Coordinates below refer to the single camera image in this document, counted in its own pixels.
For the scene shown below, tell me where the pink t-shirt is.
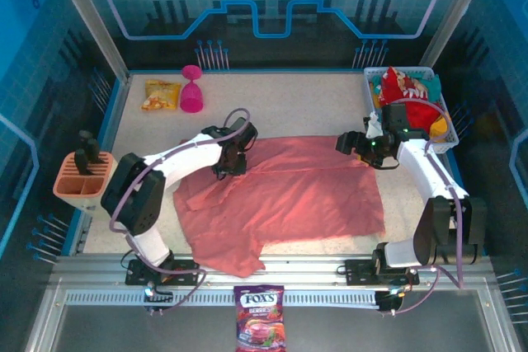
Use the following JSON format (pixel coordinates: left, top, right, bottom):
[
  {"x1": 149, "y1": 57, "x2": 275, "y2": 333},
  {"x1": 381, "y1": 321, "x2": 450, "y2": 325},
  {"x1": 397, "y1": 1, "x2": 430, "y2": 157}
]
[{"x1": 172, "y1": 134, "x2": 387, "y2": 279}]

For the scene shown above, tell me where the magenta plastic goblet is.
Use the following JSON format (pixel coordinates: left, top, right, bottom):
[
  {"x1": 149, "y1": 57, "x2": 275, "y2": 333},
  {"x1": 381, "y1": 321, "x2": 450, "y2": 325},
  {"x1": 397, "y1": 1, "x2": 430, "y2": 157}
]
[{"x1": 179, "y1": 63, "x2": 205, "y2": 115}]

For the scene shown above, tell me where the red cloth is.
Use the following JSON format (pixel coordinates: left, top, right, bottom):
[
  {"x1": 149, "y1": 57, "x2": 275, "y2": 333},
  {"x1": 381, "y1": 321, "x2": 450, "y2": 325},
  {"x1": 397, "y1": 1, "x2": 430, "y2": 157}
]
[{"x1": 406, "y1": 99, "x2": 446, "y2": 131}]

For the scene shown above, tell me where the yellow cloth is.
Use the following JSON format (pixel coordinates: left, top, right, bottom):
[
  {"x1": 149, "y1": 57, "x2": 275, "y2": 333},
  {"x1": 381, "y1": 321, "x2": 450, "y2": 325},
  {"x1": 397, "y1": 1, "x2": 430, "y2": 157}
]
[{"x1": 428, "y1": 111, "x2": 453, "y2": 143}]

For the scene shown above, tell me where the teal cloth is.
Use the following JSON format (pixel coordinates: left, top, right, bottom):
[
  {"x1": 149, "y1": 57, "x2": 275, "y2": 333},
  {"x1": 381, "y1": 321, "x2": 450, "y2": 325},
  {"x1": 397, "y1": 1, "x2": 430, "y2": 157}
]
[{"x1": 408, "y1": 70, "x2": 443, "y2": 102}]

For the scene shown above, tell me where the white plastic basket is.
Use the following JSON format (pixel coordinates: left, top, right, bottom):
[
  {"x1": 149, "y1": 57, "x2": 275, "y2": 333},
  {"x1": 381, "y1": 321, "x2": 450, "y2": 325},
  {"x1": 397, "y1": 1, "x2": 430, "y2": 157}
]
[{"x1": 362, "y1": 66, "x2": 460, "y2": 156}]

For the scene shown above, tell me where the yellow snack packet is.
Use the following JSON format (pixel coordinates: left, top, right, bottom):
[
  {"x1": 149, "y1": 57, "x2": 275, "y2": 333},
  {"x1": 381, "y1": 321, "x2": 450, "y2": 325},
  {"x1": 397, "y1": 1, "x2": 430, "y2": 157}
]
[{"x1": 140, "y1": 79, "x2": 183, "y2": 113}]

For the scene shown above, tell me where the cream terracotta knife block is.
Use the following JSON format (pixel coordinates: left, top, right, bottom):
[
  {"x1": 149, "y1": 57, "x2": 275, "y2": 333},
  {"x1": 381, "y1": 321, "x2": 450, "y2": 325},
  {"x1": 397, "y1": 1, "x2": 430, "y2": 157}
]
[{"x1": 52, "y1": 149, "x2": 125, "y2": 222}]

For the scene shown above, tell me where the purple Fox's candy bag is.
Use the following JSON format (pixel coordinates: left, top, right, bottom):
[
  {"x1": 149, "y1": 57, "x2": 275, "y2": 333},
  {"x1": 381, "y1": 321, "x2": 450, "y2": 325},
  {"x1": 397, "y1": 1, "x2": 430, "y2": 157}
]
[{"x1": 233, "y1": 284, "x2": 286, "y2": 352}]

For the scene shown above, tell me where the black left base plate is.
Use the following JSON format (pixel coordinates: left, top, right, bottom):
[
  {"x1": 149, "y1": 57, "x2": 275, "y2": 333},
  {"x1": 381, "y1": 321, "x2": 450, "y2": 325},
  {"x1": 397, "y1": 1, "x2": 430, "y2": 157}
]
[{"x1": 125, "y1": 258, "x2": 200, "y2": 287}]

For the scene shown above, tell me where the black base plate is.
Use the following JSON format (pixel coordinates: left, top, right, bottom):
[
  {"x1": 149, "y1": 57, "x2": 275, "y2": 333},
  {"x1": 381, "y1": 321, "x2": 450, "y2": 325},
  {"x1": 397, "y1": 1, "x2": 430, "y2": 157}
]
[
  {"x1": 125, "y1": 258, "x2": 200, "y2": 287},
  {"x1": 344, "y1": 259, "x2": 420, "y2": 287}
]

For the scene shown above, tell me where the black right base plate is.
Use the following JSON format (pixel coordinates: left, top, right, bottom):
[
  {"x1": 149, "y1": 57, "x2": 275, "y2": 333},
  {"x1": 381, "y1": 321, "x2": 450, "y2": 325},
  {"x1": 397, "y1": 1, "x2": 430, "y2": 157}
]
[{"x1": 344, "y1": 259, "x2": 420, "y2": 287}]

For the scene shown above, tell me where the aluminium frame post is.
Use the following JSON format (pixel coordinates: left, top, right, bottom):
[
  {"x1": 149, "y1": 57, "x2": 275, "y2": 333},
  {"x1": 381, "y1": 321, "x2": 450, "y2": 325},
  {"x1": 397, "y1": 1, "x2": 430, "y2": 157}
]
[
  {"x1": 420, "y1": 0, "x2": 498, "y2": 65},
  {"x1": 45, "y1": 0, "x2": 132, "y2": 83}
]

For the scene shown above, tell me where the slotted grey cable duct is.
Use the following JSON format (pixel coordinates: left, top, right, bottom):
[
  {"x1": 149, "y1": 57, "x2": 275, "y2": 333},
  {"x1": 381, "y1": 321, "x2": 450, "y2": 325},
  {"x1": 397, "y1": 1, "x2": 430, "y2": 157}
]
[{"x1": 64, "y1": 289, "x2": 381, "y2": 308}]

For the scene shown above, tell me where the aluminium mounting rail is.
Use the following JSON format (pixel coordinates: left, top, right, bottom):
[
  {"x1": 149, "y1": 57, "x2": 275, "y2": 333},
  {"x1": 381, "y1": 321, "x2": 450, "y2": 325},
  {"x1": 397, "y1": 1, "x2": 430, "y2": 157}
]
[{"x1": 51, "y1": 253, "x2": 496, "y2": 288}]

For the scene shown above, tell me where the black knife handle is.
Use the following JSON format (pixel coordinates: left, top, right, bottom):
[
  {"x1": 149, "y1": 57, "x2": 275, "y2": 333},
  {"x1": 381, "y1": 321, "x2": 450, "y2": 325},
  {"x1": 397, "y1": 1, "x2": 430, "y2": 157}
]
[
  {"x1": 75, "y1": 129, "x2": 105, "y2": 164},
  {"x1": 73, "y1": 148, "x2": 94, "y2": 176}
]

